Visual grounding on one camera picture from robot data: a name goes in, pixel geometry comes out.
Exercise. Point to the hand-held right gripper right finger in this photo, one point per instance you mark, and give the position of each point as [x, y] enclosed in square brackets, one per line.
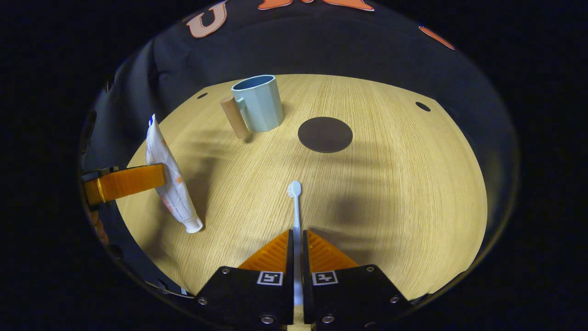
[306, 285]

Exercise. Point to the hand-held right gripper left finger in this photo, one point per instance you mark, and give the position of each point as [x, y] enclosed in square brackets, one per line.
[290, 285]

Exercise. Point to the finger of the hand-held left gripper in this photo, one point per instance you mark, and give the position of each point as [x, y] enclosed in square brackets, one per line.
[133, 181]
[98, 229]

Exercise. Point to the white toothpaste tube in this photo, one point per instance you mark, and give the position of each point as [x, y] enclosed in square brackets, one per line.
[167, 179]

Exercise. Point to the white toothbrush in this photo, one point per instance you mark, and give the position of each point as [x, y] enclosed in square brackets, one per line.
[296, 207]

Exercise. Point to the light blue cup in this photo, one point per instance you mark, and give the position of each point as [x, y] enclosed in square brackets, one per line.
[259, 105]

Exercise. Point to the dark round coaster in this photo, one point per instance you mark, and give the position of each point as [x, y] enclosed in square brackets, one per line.
[325, 134]

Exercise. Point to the black backdrop cloth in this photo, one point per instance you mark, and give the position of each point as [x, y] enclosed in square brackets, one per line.
[321, 50]

